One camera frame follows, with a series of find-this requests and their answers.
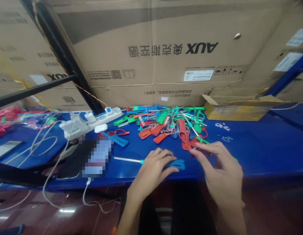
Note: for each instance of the blue and white plug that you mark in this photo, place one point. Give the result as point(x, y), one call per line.
point(108, 110)

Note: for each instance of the heap of pink and green plastic parts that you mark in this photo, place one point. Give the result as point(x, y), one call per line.
point(24, 117)

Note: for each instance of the large printed cardboard carton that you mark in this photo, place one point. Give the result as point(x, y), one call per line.
point(166, 36)

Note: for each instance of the person's left hand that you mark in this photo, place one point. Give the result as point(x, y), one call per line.
point(151, 171)

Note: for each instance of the blue metal shelf frame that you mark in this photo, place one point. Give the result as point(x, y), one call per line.
point(286, 78)

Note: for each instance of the white power strip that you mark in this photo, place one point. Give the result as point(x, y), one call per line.
point(102, 118)

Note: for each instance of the black smartphone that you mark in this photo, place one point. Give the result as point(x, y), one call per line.
point(70, 161)

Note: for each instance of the small open cardboard box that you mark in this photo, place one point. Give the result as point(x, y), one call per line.
point(239, 110)

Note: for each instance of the dark flat tablet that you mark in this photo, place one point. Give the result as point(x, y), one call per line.
point(7, 149)

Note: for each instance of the person's right hand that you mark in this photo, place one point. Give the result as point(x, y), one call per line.
point(224, 178)

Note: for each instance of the person's legs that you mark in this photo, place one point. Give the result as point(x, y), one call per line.
point(180, 210)

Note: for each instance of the pile of coloured plastic peelers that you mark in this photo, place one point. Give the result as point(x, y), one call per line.
point(166, 122)

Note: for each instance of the cardboard cartons with white labels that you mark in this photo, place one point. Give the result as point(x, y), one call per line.
point(288, 49)

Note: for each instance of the large white charger plug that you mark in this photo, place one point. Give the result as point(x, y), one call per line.
point(73, 122)

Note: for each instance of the cardboard carton with barcode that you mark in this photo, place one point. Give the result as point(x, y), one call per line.
point(16, 49)

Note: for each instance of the white earbuds case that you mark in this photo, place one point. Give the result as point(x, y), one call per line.
point(101, 128)

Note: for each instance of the small white charger plug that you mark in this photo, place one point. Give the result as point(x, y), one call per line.
point(90, 117)

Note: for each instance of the black metal rack frame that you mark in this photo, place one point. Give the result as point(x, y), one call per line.
point(65, 53)

